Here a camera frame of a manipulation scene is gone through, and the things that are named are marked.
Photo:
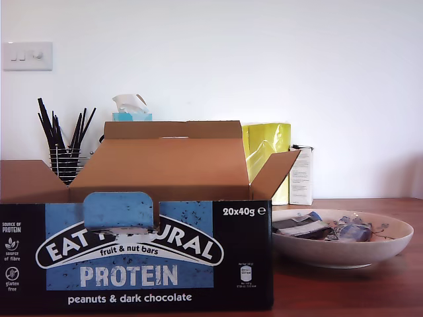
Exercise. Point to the small white carton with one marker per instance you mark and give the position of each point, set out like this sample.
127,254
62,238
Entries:
302,178

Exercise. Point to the white light switch plate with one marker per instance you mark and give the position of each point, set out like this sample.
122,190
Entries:
28,56

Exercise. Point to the blue snackbar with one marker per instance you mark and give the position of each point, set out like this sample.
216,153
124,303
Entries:
300,226
355,232

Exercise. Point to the yellow paper towel pack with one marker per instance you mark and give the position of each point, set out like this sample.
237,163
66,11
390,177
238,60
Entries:
271,148

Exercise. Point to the blue black snackbar carton box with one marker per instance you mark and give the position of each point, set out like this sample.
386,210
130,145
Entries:
132,264

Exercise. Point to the teal tissue box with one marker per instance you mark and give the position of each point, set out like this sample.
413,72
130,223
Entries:
132,116

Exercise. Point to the floral ceramic plate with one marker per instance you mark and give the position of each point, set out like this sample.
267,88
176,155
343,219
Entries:
347,256

